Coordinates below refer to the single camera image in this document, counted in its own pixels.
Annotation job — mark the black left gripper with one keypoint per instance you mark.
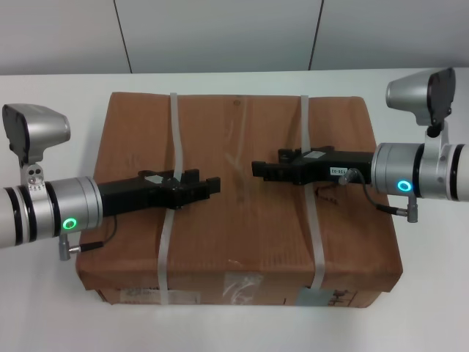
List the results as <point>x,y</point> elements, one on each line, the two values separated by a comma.
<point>124,194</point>

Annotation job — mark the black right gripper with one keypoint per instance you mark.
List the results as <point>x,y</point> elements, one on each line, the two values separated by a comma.
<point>355,159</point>

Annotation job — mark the brown cardboard box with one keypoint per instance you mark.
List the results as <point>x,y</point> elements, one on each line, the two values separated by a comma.
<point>238,234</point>

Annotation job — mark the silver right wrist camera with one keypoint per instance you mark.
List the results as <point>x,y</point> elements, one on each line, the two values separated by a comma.
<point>406,91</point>

